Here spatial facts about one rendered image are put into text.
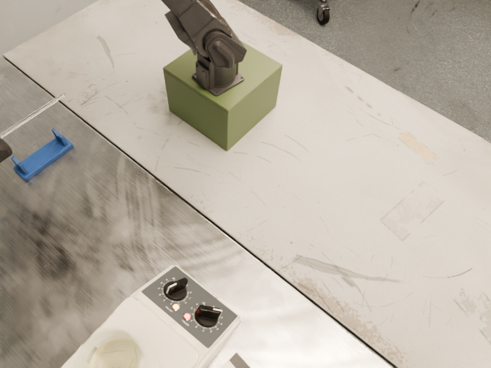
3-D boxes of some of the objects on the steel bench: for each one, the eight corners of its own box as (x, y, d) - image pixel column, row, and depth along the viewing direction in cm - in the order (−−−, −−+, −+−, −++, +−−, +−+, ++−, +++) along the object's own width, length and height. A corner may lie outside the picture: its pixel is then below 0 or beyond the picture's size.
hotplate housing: (174, 268, 63) (169, 247, 56) (242, 322, 59) (245, 307, 53) (58, 396, 53) (34, 391, 46) (130, 471, 50) (115, 477, 43)
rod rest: (62, 136, 75) (55, 124, 72) (74, 147, 74) (68, 134, 71) (14, 171, 71) (4, 158, 68) (26, 182, 70) (17, 170, 67)
